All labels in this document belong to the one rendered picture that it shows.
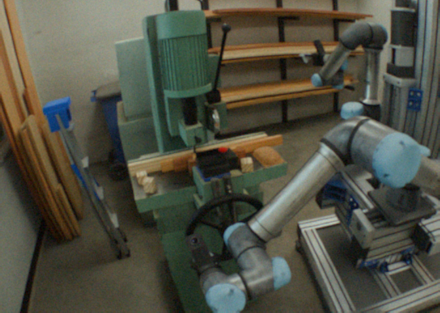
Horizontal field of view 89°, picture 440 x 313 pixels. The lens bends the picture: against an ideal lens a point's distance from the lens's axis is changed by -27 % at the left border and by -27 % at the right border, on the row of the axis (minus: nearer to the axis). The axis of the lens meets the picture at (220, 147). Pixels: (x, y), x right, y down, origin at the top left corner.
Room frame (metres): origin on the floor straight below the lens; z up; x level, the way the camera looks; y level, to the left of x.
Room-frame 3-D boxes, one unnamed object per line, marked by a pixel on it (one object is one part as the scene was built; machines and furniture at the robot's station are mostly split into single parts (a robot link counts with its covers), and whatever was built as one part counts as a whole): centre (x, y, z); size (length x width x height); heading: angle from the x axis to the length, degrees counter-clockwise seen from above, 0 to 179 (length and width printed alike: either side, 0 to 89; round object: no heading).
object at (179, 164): (1.04, 0.07, 0.92); 0.25 x 0.02 x 0.05; 107
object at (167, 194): (0.96, 0.04, 0.87); 0.61 x 0.30 x 0.06; 107
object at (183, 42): (1.06, 0.10, 1.35); 0.18 x 0.18 x 0.31
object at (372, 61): (1.26, -0.79, 1.19); 0.15 x 0.12 x 0.55; 108
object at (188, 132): (1.07, 0.10, 1.03); 0.14 x 0.07 x 0.09; 17
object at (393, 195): (0.73, -0.69, 0.87); 0.15 x 0.15 x 0.10
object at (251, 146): (1.09, -0.02, 0.92); 0.54 x 0.02 x 0.04; 107
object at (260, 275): (0.42, -0.07, 0.93); 0.11 x 0.11 x 0.08; 17
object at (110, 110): (2.77, 0.95, 0.48); 0.64 x 0.54 x 0.97; 111
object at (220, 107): (1.28, 0.01, 1.02); 0.09 x 0.07 x 0.12; 107
